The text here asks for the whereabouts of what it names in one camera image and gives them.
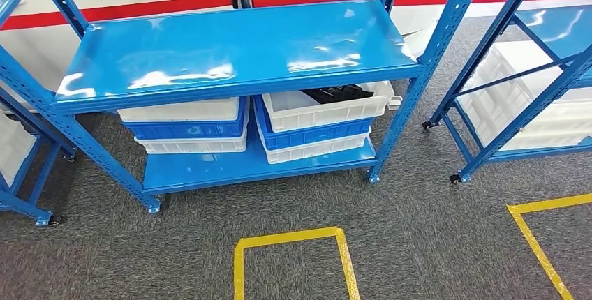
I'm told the black curved part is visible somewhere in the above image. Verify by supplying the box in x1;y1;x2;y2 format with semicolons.
299;84;375;106

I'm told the blue metal shelf rack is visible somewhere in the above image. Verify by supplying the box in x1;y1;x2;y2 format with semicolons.
0;0;492;216
421;0;592;186
0;87;77;229

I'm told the yellow floor tape square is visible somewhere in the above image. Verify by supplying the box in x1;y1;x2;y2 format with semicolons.
505;192;592;300
232;226;362;300

